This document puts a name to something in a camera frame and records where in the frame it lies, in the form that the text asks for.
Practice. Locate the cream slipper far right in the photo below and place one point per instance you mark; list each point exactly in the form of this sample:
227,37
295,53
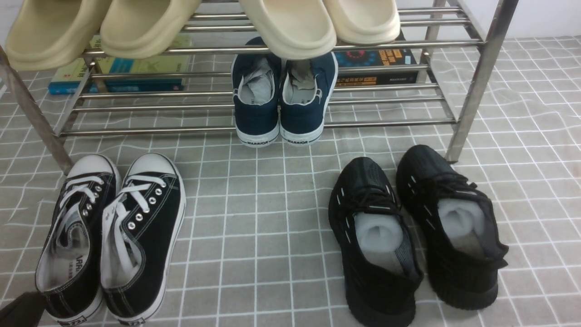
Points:
365,21

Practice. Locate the navy sneaker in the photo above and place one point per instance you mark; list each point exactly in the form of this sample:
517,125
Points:
256,83
306,90

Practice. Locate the black mesh sneaker right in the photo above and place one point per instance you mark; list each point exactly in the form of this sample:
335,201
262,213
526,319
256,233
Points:
464,252

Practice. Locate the black mesh sneaker left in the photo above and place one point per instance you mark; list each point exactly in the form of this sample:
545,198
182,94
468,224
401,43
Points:
379,260

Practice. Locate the beige slipper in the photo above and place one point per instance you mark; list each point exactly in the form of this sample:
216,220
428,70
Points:
138,29
49,34

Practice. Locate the green blue book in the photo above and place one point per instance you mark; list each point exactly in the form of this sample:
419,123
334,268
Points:
67,78

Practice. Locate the navy sneaker right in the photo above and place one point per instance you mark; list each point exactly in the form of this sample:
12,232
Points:
306,90

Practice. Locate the cream slipper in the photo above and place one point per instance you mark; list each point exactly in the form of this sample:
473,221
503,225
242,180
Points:
365,21
292,29

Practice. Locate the navy sneaker left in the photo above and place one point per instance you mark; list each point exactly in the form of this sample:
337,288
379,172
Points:
256,83

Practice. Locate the black mesh sneaker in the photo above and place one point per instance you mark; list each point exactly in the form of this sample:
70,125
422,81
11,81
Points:
379,260
464,252

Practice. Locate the steel shoe rack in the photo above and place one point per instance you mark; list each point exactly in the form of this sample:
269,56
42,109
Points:
449,24

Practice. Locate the beige slipper far left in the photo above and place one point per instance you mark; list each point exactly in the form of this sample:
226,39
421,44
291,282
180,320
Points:
49,34

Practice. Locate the black colourful book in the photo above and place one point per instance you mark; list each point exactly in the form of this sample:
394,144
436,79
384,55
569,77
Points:
375,67

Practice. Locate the black canvas sneaker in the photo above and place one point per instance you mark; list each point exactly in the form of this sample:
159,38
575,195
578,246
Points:
68,271
140,227

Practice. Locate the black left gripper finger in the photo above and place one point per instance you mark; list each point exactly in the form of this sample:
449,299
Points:
25,311

